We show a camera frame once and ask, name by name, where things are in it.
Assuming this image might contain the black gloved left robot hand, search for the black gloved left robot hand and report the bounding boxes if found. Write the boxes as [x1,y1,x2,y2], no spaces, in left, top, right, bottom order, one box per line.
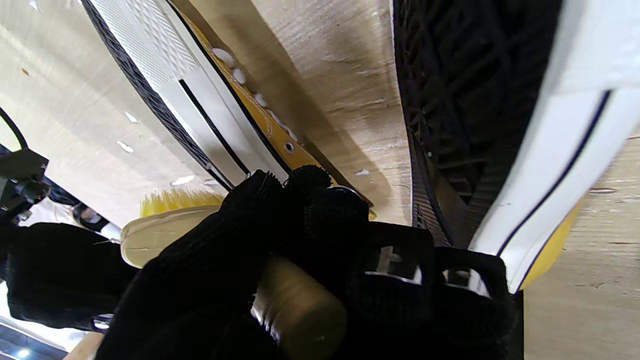
[95,165,521,360]

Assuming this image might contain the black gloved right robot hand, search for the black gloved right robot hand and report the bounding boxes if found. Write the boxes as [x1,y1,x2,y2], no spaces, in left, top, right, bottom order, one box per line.
[0,222,140,331]

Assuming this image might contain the yellow canvas sneaker white laces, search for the yellow canvas sneaker white laces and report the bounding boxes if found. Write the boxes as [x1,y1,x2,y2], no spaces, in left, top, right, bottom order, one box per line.
[80,0,377,221]
[390,0,640,294]

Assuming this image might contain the wooden brush pale bristles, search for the wooden brush pale bristles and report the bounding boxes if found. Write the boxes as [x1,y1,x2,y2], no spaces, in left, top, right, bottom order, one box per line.
[120,187,349,360]

